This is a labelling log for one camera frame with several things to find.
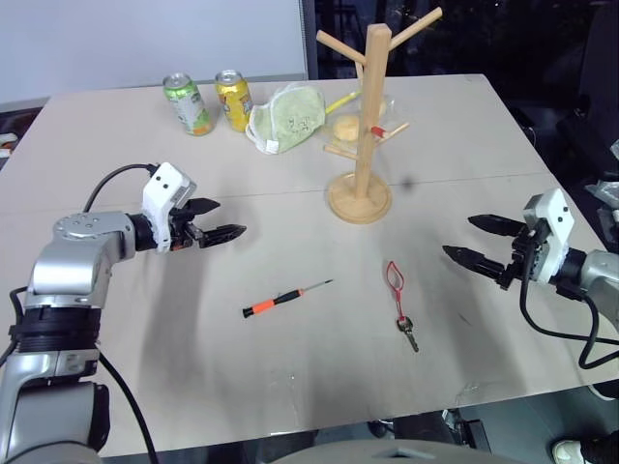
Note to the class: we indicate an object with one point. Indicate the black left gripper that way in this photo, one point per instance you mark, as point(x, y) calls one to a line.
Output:
point(184, 234)

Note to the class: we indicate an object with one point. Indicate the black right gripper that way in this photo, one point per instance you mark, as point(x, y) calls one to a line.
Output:
point(529, 256)

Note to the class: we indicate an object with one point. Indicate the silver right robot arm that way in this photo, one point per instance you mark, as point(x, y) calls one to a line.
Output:
point(602, 275)

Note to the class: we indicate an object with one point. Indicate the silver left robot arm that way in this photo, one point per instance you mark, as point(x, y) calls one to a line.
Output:
point(72, 261)

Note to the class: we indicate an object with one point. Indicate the black orange screwdriver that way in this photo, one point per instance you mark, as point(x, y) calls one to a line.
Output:
point(271, 303)

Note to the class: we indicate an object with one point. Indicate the green drink can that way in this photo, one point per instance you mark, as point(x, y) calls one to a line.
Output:
point(191, 108)

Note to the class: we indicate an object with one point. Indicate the yellow drink can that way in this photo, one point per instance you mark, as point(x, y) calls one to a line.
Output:
point(236, 104)

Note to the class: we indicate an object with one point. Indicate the grey crumpled object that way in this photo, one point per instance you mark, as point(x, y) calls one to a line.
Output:
point(602, 191)

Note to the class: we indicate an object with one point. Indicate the green cloth with white trim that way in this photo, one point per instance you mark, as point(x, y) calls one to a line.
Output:
point(290, 116)

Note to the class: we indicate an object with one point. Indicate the clear plastic bag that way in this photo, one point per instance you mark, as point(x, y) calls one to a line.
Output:
point(333, 145)

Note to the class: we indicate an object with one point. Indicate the small red tag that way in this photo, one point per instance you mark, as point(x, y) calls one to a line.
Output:
point(377, 131)

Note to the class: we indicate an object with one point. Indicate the round bread bun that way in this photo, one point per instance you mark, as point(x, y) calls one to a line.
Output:
point(346, 127)

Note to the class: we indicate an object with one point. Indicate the yellow stick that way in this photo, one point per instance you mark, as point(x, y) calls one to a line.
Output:
point(338, 103)

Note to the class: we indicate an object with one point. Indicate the wooden peg tree rack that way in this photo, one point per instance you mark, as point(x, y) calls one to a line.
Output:
point(370, 96)

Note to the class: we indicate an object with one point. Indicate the black gear under table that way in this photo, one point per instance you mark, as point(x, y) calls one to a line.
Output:
point(425, 425)

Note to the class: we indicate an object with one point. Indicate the white board panel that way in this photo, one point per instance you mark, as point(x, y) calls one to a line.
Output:
point(145, 38)

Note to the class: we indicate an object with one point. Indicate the white shoe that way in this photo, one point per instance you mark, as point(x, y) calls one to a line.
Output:
point(567, 452)

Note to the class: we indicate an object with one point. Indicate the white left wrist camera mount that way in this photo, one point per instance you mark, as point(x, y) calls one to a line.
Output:
point(162, 186)

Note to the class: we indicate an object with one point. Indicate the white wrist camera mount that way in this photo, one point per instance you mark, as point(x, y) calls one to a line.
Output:
point(162, 186)
point(556, 212)

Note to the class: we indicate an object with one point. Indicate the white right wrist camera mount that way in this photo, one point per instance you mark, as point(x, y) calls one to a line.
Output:
point(556, 212)

